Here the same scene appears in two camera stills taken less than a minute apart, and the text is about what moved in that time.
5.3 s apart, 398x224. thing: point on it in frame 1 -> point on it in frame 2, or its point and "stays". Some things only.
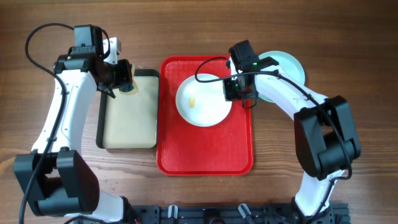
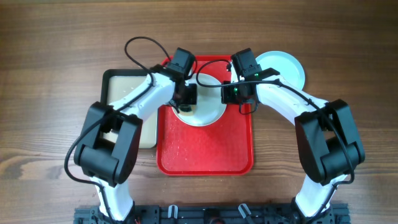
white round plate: [202, 104] stays
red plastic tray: [225, 149] stays
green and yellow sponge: [131, 88] -> [186, 110]
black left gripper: [125, 73] -> [189, 94]
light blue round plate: [287, 62] stays
